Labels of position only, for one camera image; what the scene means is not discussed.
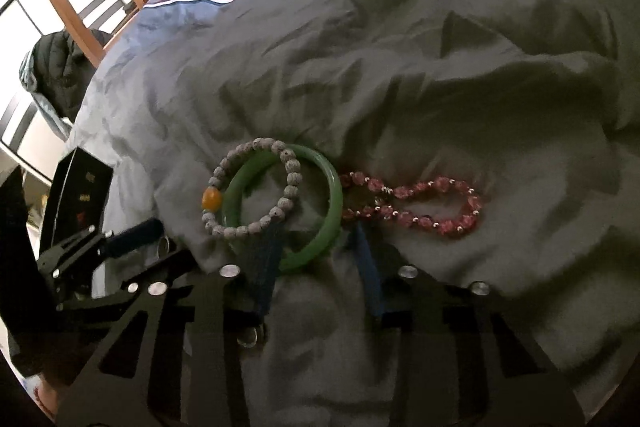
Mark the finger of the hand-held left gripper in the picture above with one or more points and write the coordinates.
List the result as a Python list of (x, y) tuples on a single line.
[(135, 239), (125, 291)]

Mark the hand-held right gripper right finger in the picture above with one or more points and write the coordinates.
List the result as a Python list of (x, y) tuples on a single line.
[(369, 279)]

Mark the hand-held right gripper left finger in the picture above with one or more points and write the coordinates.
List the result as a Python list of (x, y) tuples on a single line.
[(265, 277)]

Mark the black box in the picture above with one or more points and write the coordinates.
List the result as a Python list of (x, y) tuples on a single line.
[(82, 187)]

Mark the green jade bangle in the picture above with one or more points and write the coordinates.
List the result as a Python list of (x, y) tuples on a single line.
[(332, 187)]

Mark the black puffer jacket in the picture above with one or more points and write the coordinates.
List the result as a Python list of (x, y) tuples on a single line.
[(60, 67)]

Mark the blue-grey garment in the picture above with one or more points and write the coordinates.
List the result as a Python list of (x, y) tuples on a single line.
[(30, 74)]

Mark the grey striped duvet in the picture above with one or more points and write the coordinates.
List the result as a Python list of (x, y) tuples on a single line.
[(400, 82)]

